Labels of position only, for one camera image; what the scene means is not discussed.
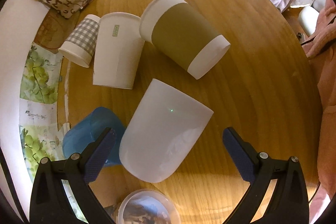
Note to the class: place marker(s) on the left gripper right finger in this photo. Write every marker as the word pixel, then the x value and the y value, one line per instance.
pixel 277 190

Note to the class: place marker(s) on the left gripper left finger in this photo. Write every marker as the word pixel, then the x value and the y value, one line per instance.
pixel 49 203

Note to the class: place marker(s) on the white plastic cup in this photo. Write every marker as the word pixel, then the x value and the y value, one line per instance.
pixel 162 131

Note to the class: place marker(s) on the blue plastic cup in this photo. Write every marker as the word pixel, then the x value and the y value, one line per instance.
pixel 89 129

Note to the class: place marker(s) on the clear printed plastic cup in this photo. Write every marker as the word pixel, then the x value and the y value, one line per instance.
pixel 147 206

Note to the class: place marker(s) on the grey checked paper cup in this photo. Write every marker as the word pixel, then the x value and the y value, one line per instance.
pixel 80 45

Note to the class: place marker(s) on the plain white paper cup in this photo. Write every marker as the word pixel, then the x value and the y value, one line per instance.
pixel 118 50

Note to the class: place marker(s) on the olive sleeve paper cup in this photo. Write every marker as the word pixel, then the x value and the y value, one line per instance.
pixel 180 32

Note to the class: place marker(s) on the grape print paper strip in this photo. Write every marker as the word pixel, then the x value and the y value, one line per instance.
pixel 41 135

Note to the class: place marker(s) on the pink cloth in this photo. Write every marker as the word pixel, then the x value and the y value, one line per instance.
pixel 324 32

